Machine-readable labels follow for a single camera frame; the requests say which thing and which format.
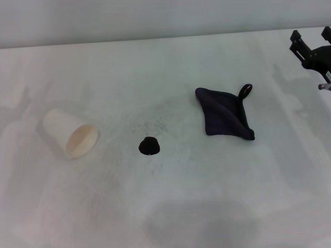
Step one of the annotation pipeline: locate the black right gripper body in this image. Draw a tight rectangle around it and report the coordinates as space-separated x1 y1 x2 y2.
303 44 331 84

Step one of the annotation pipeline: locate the purple rag with loop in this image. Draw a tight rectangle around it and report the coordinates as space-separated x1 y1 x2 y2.
194 83 256 142

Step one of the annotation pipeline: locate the white paper cup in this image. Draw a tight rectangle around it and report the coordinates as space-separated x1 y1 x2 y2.
42 108 101 160

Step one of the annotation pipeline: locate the small black pile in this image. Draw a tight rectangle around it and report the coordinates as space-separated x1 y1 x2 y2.
138 136 161 156

